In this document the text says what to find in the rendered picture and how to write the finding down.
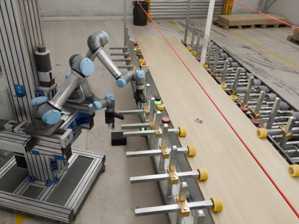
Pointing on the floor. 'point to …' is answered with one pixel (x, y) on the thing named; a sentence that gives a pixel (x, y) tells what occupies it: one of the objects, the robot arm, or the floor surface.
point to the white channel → (207, 31)
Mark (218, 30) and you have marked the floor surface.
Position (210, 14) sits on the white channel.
